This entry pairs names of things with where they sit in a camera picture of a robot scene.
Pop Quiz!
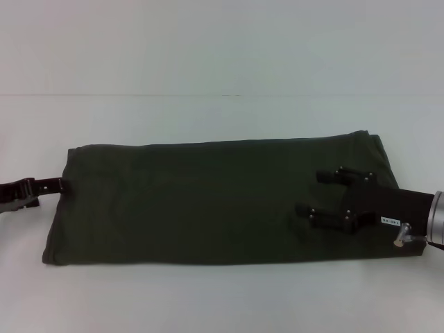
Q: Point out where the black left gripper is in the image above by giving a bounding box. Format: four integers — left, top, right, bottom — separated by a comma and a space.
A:
0, 176, 72, 213

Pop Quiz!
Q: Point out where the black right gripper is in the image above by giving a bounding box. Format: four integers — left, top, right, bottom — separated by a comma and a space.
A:
295, 165, 436, 237

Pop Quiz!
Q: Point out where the dark green t-shirt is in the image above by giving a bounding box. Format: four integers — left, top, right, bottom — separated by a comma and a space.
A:
41, 130, 428, 267

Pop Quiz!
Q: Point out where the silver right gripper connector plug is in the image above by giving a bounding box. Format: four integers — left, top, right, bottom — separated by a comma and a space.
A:
393, 223, 429, 248

